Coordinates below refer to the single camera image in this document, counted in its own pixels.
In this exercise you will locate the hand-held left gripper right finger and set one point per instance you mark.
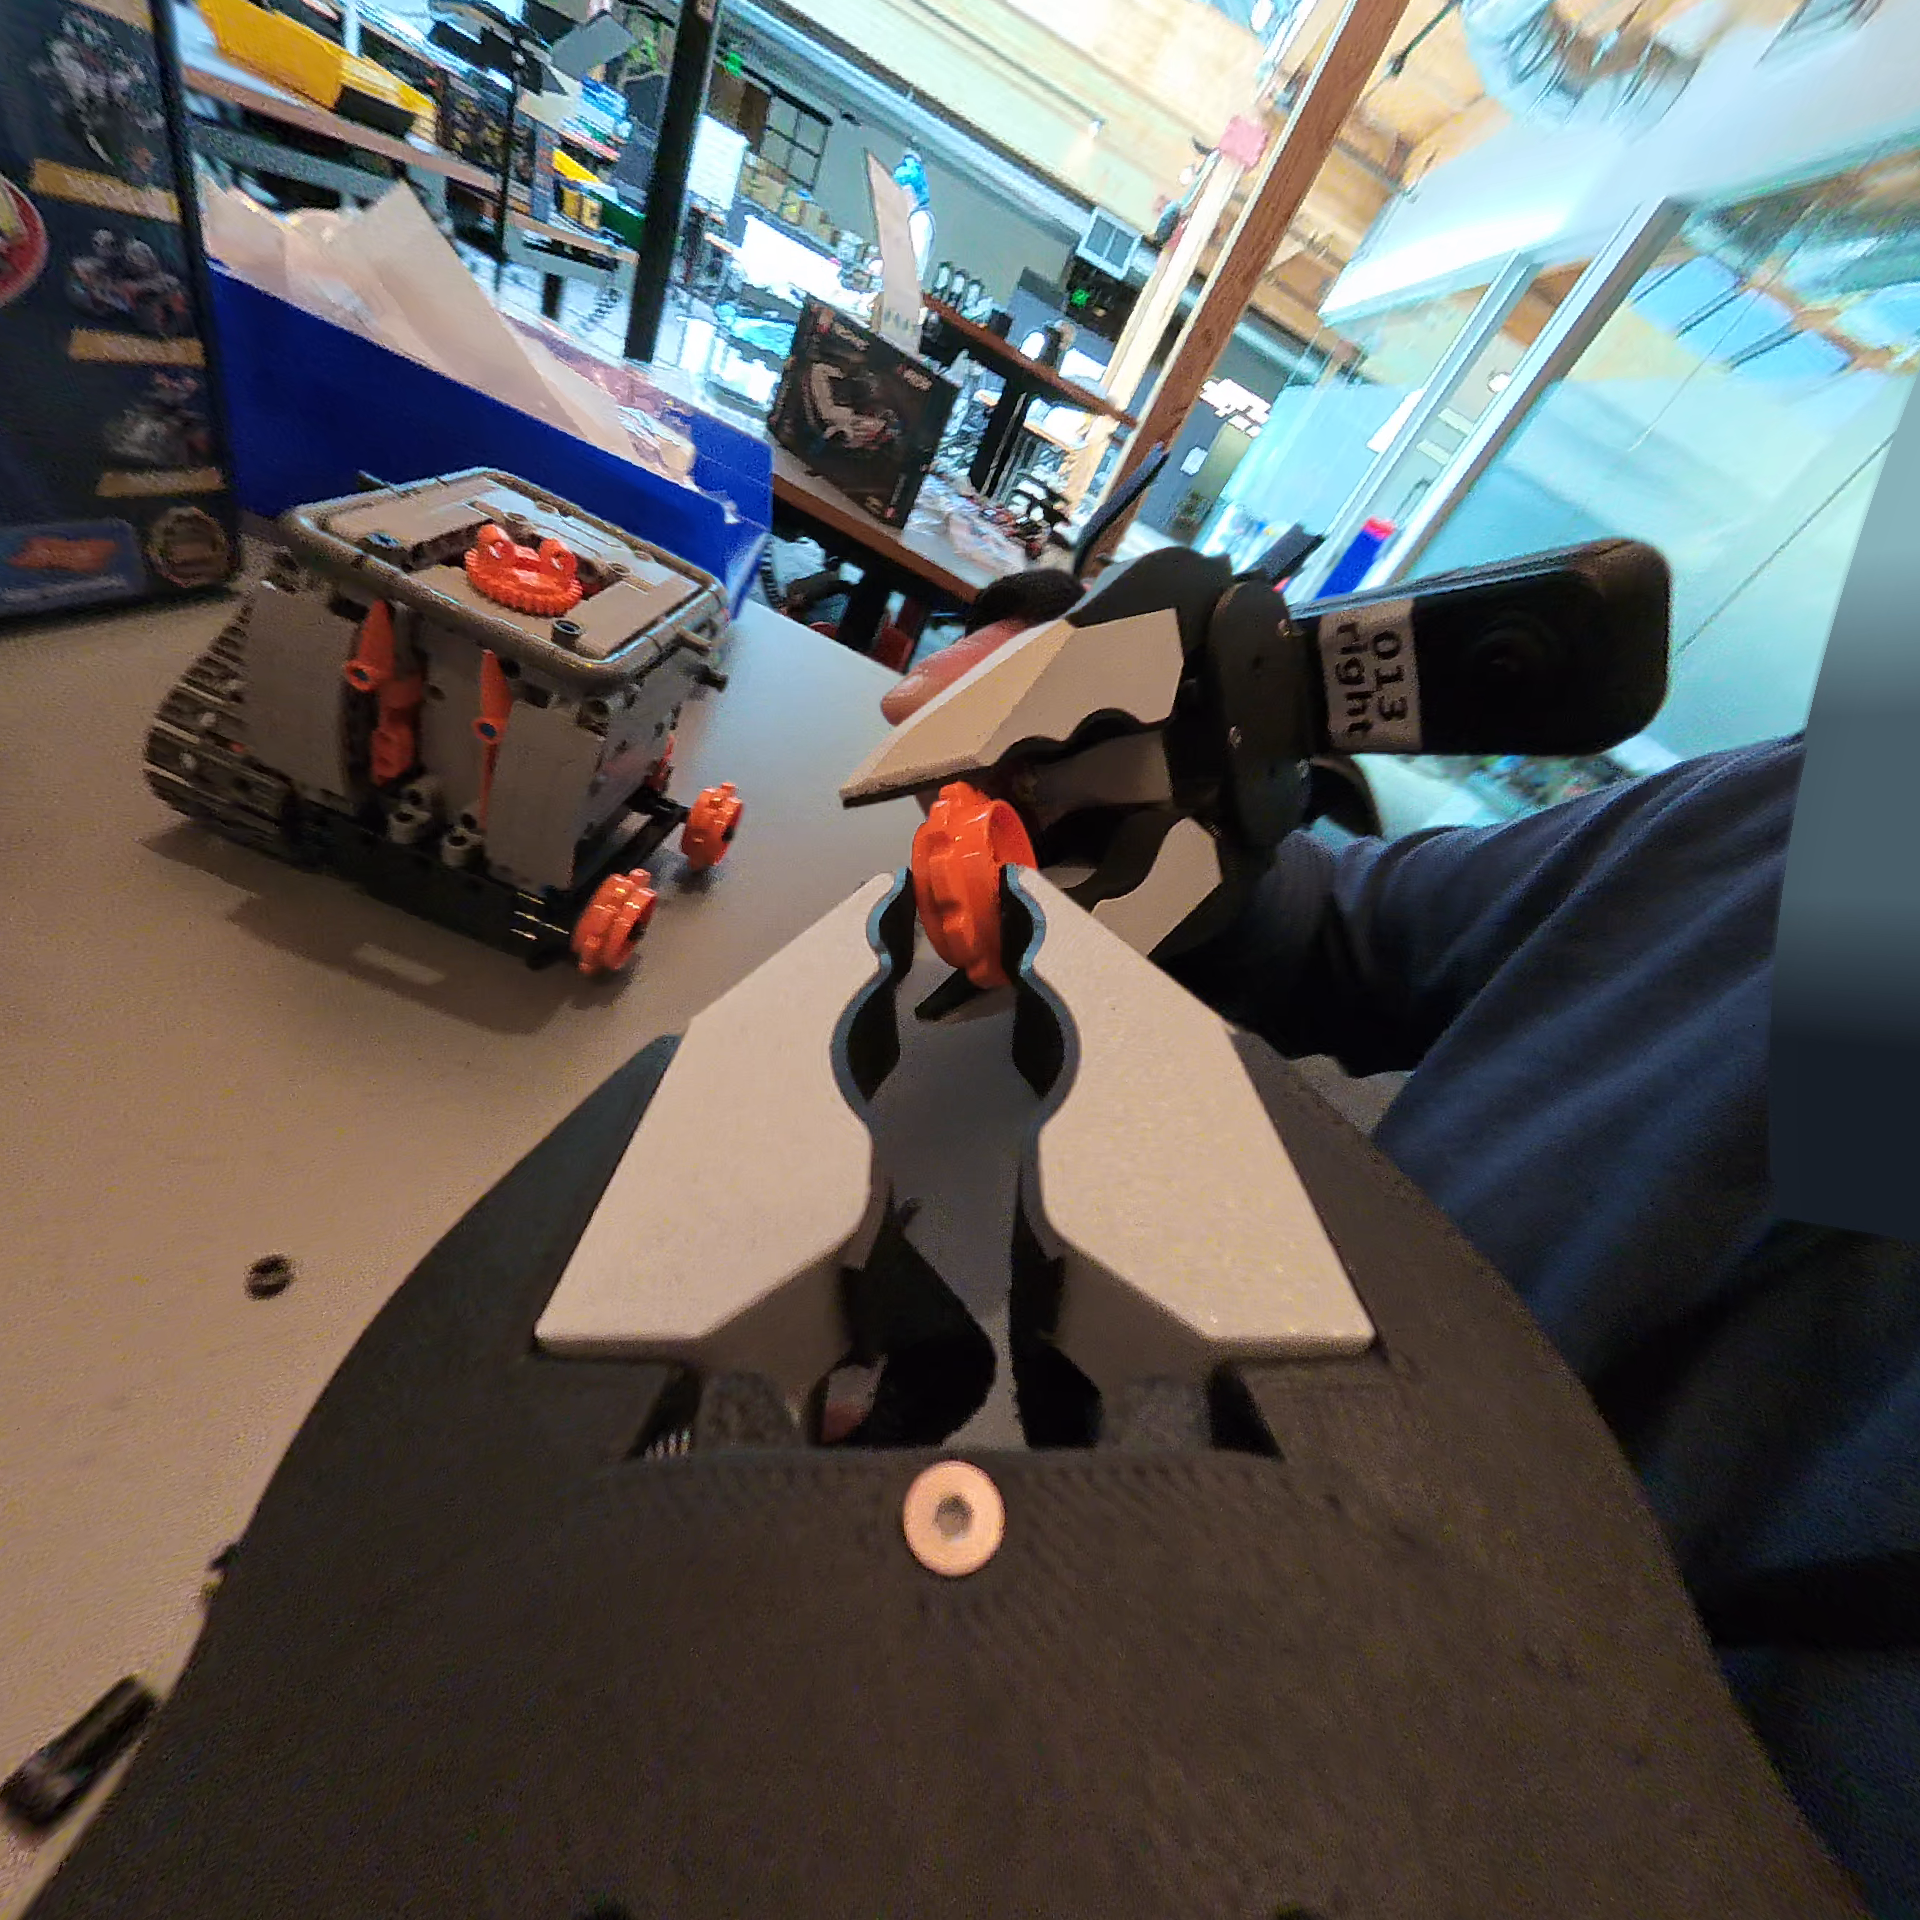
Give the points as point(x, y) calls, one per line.
point(1201, 1190)

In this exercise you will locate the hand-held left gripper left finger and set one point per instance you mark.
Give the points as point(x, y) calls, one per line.
point(718, 1190)

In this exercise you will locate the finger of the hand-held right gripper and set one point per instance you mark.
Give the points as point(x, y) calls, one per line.
point(1181, 875)
point(1050, 688)

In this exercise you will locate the orange gear-edged wheel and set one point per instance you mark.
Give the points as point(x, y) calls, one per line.
point(968, 889)

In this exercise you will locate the person's right forearm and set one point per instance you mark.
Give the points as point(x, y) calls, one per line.
point(1496, 900)

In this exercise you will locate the person's right hand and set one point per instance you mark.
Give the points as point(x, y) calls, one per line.
point(952, 676)

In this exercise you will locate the black printed box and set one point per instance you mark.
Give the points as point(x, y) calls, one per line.
point(862, 409)

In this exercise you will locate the black round bush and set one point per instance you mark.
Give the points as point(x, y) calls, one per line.
point(269, 1277)

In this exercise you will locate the toy vehicle with orange wheels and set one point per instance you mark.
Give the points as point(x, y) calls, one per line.
point(432, 708)

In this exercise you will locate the black pole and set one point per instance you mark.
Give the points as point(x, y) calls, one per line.
point(674, 151)

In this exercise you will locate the blue bin with clear bags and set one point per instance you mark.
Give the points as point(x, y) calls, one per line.
point(303, 409)

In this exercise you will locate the storage shelves with bins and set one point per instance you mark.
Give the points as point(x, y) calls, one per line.
point(417, 105)

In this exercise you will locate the dark grey short bent liftarm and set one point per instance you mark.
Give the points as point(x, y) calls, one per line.
point(63, 1754)

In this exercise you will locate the printed toy packaging box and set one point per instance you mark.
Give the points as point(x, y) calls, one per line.
point(88, 299)

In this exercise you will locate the wooden post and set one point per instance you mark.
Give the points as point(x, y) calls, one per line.
point(1243, 269)

